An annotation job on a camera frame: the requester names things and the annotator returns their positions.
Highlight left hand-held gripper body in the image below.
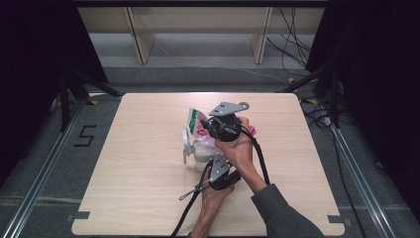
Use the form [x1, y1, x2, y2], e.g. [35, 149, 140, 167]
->
[207, 156, 243, 191]

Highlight person's right hand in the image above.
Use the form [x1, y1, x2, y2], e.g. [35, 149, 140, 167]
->
[214, 116, 256, 175]

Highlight black floor cables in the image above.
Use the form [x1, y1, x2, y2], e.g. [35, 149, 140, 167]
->
[265, 6, 315, 77]

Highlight pink white plastic bag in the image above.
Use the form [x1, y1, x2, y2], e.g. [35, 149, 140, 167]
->
[186, 107, 258, 157]

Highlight person's left hand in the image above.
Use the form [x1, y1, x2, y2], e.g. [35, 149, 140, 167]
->
[200, 167, 236, 212]

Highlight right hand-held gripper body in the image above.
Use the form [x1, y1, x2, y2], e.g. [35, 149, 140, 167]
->
[201, 101, 251, 143]

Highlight black metal stand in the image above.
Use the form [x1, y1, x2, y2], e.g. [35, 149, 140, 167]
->
[276, 60, 342, 129]
[58, 67, 124, 133]

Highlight light wooden shelf unit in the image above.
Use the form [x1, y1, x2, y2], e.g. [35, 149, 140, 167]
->
[76, 6, 327, 65]

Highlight dark curtain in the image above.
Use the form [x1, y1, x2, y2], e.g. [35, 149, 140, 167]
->
[305, 0, 420, 212]
[0, 0, 109, 187]

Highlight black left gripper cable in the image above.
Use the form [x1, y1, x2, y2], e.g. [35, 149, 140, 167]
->
[169, 159, 214, 238]

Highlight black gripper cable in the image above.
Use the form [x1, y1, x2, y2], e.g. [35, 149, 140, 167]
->
[240, 127, 271, 186]
[169, 159, 214, 238]

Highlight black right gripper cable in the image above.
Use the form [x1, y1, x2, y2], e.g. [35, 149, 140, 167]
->
[240, 127, 271, 186]

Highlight metal floor rail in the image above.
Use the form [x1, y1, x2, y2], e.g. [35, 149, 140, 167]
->
[329, 122, 420, 238]
[0, 98, 87, 238]

